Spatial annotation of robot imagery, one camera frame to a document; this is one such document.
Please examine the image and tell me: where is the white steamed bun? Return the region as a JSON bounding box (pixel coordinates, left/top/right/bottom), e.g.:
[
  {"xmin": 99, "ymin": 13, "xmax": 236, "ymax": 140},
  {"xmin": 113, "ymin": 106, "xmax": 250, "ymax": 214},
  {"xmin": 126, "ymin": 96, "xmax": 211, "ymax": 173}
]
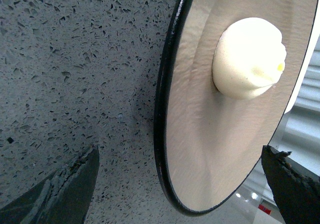
[{"xmin": 212, "ymin": 17, "xmax": 287, "ymax": 100}]

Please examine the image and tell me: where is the brown plate with black rim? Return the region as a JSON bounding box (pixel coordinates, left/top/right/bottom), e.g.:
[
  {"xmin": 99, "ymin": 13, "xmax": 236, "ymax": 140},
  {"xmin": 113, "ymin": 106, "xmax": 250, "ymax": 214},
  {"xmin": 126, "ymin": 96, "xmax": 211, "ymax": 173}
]
[{"xmin": 153, "ymin": 0, "xmax": 319, "ymax": 216}]

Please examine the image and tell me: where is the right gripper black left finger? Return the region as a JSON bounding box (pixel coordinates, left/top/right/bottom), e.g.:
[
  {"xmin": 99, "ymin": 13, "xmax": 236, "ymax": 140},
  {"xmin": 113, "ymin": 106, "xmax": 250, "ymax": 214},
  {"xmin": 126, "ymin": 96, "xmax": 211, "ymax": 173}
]
[{"xmin": 0, "ymin": 146, "xmax": 100, "ymax": 224}]

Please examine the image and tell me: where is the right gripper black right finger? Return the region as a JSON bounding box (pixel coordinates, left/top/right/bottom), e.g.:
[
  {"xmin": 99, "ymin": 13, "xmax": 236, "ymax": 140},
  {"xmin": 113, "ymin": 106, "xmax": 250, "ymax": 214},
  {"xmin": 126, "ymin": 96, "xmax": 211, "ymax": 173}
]
[{"xmin": 261, "ymin": 145, "xmax": 320, "ymax": 224}]

